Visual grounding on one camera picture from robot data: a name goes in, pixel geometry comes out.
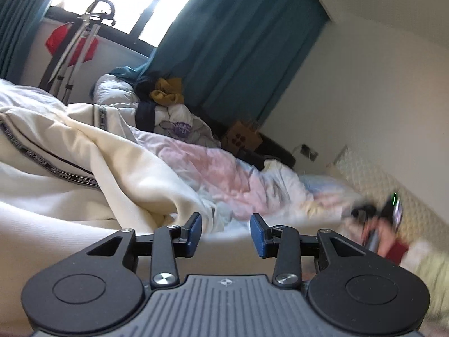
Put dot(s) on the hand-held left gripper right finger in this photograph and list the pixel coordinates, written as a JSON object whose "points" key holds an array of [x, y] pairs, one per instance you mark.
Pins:
{"points": [[258, 235]]}

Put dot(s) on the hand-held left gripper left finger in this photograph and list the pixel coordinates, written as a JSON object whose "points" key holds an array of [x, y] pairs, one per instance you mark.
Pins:
{"points": [[194, 235]]}

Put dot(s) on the cream pants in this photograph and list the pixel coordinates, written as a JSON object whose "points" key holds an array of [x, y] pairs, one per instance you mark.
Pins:
{"points": [[105, 154]]}

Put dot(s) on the person's right forearm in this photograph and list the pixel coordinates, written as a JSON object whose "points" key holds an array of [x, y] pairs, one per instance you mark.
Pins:
{"points": [[428, 270]]}

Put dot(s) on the person's right hand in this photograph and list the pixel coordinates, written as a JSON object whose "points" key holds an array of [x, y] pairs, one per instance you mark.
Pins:
{"points": [[387, 238]]}

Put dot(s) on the cream quilted headboard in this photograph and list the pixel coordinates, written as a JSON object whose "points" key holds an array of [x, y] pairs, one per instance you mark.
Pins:
{"points": [[386, 182]]}

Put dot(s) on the pink and white duvet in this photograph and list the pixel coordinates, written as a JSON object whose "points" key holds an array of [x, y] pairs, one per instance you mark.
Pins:
{"points": [[217, 168]]}

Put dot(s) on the brown paper bag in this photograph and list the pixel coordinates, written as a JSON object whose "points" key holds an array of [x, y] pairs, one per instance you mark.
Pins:
{"points": [[242, 140]]}

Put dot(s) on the white garment with purple print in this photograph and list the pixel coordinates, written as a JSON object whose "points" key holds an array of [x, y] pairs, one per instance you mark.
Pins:
{"points": [[186, 126]]}

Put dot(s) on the navy garment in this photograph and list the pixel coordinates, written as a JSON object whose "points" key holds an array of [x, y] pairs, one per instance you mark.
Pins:
{"points": [[145, 116]]}

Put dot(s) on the yellow garment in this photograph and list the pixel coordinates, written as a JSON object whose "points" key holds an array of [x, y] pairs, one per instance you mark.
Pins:
{"points": [[168, 91]]}

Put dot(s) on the teal cloth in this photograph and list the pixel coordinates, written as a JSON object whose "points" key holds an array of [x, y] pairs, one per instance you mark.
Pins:
{"points": [[129, 72]]}

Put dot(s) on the garment steamer stand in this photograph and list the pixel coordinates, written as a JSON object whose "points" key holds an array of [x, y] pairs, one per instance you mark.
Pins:
{"points": [[80, 42]]}

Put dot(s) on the dark-framed window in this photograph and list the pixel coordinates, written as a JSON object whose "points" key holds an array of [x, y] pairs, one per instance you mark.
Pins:
{"points": [[154, 3]]}

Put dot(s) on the red bag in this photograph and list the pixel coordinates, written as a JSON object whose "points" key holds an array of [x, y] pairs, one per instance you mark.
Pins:
{"points": [[58, 38]]}

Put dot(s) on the wall socket with charger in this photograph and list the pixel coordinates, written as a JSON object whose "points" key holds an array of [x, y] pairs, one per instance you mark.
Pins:
{"points": [[309, 151]]}

